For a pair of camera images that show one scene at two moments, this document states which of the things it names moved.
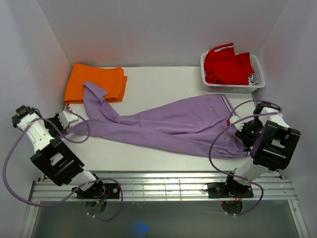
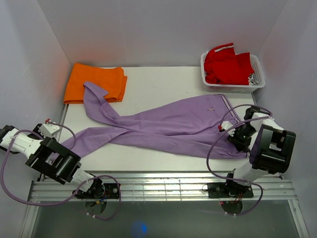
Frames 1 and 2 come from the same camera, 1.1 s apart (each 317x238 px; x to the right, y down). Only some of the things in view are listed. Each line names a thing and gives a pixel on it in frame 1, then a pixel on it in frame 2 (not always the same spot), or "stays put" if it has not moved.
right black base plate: x=232 y=190 stays put
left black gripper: x=61 y=128 → x=36 y=130
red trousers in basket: x=222 y=66 stays put
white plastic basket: x=256 y=80 stays put
